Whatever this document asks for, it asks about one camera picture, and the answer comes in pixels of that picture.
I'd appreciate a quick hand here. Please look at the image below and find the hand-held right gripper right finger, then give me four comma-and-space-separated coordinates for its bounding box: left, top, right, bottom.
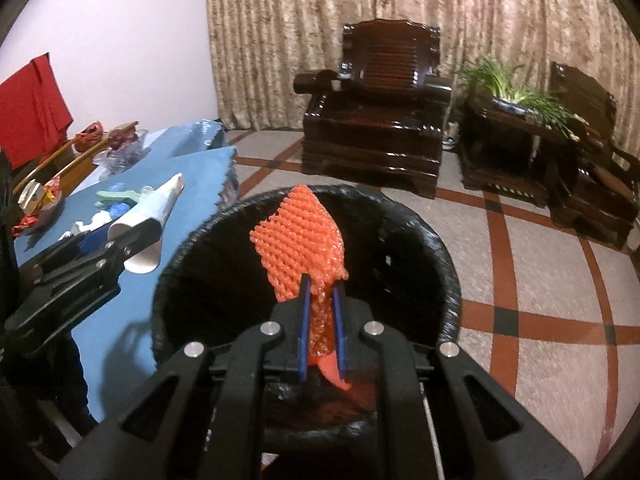
331, 283, 584, 480

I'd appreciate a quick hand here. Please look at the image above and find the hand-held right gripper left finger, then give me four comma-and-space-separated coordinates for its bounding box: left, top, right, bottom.
60, 275, 313, 480

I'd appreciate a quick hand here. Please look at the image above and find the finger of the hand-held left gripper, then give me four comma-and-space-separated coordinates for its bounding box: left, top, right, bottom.
2, 217, 164, 358
32, 229, 112, 272

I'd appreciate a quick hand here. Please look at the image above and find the white paper cup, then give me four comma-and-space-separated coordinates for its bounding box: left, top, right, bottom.
107, 172, 186, 275

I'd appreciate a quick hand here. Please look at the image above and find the orange foam fruit net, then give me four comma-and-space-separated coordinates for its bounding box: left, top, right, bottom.
249, 185, 355, 393

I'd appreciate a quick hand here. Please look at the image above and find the black trash bin with liner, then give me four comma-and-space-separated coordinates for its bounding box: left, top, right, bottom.
150, 185, 463, 441

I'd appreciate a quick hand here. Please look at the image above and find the crumpled white tissue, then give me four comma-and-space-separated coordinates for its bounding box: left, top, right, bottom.
57, 210, 118, 241

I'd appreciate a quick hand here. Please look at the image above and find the glass snack bowl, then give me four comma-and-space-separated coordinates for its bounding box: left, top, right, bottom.
12, 177, 67, 237

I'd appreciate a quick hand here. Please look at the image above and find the white paper carton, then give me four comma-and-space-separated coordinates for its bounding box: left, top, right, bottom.
17, 180, 47, 213

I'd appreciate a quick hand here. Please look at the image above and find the green rubber glove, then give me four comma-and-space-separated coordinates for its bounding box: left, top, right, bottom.
94, 187, 143, 209

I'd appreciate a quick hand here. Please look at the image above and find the glass fruit bowl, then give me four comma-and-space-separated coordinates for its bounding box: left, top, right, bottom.
92, 127, 149, 173

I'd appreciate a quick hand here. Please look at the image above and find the red woven basket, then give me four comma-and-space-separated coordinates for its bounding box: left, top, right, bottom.
75, 121, 106, 152

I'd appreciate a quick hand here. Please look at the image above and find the blue scalloped tablecloth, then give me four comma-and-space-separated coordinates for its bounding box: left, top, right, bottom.
12, 146, 239, 423

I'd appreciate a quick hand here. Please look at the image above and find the light blue embroidered tablecloth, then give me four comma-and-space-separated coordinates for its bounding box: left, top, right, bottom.
97, 119, 230, 181

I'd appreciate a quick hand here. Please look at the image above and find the red cloth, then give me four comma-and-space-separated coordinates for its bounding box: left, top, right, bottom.
0, 52, 75, 171

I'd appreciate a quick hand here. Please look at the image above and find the dark wooden armchair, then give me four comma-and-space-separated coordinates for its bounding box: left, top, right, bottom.
292, 19, 455, 198
547, 61, 640, 252

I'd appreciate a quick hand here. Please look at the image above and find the dark wooden side table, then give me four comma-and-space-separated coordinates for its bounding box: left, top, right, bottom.
457, 95, 583, 208

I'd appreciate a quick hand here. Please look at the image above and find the beige patterned curtain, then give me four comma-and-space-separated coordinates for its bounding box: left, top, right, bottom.
197, 0, 640, 161

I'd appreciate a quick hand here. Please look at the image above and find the green potted plant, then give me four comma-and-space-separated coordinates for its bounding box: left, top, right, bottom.
457, 55, 576, 138

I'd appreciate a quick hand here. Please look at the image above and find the wooden bench frame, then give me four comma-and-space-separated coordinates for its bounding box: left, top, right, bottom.
10, 120, 141, 206

